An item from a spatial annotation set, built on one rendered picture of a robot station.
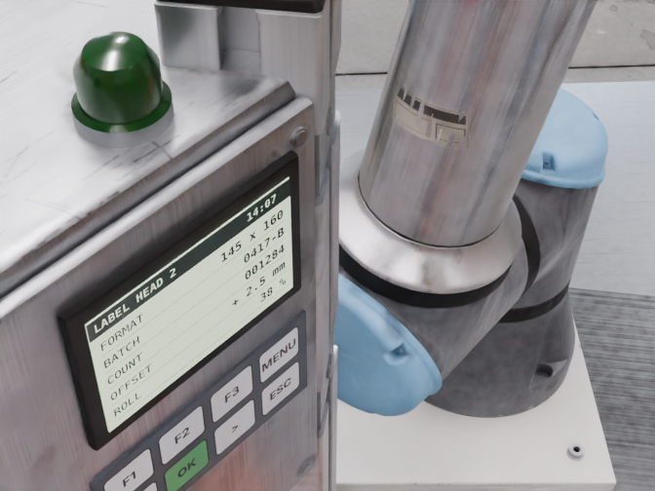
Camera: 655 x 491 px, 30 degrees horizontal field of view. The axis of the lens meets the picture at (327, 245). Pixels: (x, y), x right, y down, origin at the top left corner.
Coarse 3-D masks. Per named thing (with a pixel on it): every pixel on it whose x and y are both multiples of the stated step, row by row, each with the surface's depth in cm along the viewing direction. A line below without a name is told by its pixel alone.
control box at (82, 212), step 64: (0, 0) 36; (64, 0) 36; (128, 0) 36; (0, 64) 33; (64, 64) 33; (256, 64) 33; (0, 128) 32; (64, 128) 32; (192, 128) 32; (256, 128) 33; (0, 192) 30; (64, 192) 30; (128, 192) 30; (192, 192) 31; (0, 256) 29; (64, 256) 29; (128, 256) 30; (0, 320) 28; (0, 384) 29; (64, 384) 31; (192, 384) 36; (0, 448) 30; (64, 448) 33; (128, 448) 35; (256, 448) 41
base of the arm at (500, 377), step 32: (512, 320) 86; (544, 320) 87; (480, 352) 87; (512, 352) 87; (544, 352) 90; (448, 384) 89; (480, 384) 88; (512, 384) 88; (544, 384) 90; (480, 416) 90
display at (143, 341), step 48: (240, 192) 32; (288, 192) 34; (192, 240) 32; (240, 240) 33; (288, 240) 35; (96, 288) 30; (144, 288) 31; (192, 288) 33; (240, 288) 35; (288, 288) 37; (96, 336) 30; (144, 336) 32; (192, 336) 34; (240, 336) 36; (96, 384) 32; (144, 384) 33; (96, 432) 33
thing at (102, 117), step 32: (128, 32) 31; (96, 64) 30; (128, 64) 30; (160, 64) 31; (96, 96) 30; (128, 96) 30; (160, 96) 31; (96, 128) 31; (128, 128) 31; (160, 128) 31
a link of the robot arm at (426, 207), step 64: (448, 0) 56; (512, 0) 54; (576, 0) 55; (448, 64) 58; (512, 64) 57; (384, 128) 64; (448, 128) 60; (512, 128) 60; (384, 192) 65; (448, 192) 63; (512, 192) 66; (384, 256) 67; (448, 256) 67; (512, 256) 69; (384, 320) 68; (448, 320) 69; (384, 384) 70
